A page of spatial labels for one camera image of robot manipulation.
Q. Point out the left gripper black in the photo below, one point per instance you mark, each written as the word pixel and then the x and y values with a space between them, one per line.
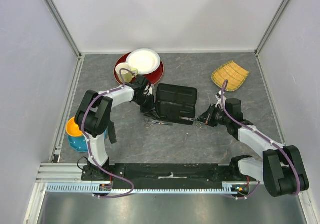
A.
pixel 151 107

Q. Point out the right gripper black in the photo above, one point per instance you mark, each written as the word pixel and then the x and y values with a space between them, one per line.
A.
pixel 205 118

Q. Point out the silver hair scissors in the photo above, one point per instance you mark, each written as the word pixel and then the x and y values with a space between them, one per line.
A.
pixel 193 120

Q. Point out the black zip tool case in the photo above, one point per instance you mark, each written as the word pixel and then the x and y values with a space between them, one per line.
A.
pixel 174 101

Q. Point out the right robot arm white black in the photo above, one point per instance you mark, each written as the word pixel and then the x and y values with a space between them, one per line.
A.
pixel 281 169

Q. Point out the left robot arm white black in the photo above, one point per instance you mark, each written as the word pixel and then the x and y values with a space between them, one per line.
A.
pixel 94 114

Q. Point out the red round tray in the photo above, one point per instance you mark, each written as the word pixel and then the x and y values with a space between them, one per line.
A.
pixel 154 77

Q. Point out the pale yellow mug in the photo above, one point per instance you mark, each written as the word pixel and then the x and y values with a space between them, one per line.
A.
pixel 125 72

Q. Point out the white paper plate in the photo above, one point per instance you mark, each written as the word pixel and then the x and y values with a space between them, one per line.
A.
pixel 144 59

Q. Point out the yellow woven bamboo basket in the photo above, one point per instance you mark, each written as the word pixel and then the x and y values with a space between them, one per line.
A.
pixel 231 71

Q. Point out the blue dotted plate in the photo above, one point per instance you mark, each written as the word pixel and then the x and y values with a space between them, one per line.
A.
pixel 77 140

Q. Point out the orange small bowl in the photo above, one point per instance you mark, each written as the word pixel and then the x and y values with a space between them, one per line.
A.
pixel 72 128

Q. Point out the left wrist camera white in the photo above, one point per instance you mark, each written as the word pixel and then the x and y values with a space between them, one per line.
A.
pixel 149 91

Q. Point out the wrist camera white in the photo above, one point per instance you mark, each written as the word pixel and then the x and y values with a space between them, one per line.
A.
pixel 149 91
pixel 219 102

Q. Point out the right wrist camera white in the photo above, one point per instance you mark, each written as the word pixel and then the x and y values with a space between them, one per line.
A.
pixel 219 102

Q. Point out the black handled comb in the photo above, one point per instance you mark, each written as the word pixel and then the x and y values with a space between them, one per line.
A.
pixel 112 132

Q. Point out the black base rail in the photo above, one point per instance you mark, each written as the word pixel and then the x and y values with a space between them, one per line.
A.
pixel 173 175

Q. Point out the grey slotted cable duct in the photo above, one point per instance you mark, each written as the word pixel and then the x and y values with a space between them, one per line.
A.
pixel 96 188

